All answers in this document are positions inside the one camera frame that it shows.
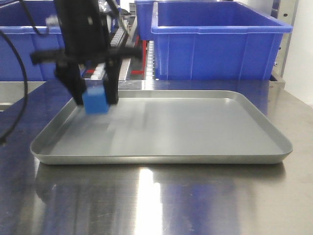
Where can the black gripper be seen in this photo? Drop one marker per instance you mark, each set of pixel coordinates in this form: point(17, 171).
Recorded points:
point(84, 35)

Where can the blue cube block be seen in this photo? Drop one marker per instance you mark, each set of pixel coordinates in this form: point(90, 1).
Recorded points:
point(94, 99)

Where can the grey metal tray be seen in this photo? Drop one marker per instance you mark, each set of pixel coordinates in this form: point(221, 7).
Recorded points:
point(164, 127)

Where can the blue bin back right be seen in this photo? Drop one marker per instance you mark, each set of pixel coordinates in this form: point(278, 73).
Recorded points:
point(144, 19)

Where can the blue bin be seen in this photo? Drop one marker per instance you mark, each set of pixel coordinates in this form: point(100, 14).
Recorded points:
point(144, 19)
point(16, 26)
point(202, 40)

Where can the blue bin front left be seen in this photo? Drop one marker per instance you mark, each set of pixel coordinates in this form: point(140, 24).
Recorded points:
point(16, 26)

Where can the blue bin front right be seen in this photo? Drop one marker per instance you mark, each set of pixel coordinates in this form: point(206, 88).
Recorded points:
point(202, 40)

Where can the white roller conveyor rail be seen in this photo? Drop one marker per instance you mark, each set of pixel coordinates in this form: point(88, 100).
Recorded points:
point(103, 56)

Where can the grey shelf upright post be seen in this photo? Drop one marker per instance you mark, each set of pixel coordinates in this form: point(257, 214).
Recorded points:
point(284, 10)

